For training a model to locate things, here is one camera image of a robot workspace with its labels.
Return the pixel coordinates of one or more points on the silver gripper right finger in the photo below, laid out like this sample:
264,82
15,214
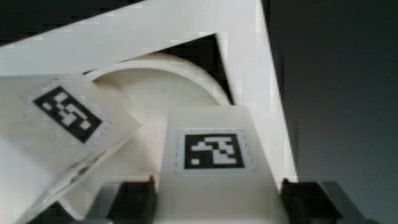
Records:
319,205

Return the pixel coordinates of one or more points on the white stool leg with peg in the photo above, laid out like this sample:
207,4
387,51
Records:
218,188

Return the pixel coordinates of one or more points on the white stool leg tagged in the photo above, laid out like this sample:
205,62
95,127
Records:
65,126

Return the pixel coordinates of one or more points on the white round stool seat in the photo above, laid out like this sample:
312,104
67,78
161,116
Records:
154,83

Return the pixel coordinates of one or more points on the white L-shaped fence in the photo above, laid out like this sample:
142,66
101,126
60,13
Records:
147,27

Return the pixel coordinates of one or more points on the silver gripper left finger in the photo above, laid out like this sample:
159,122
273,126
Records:
126,204

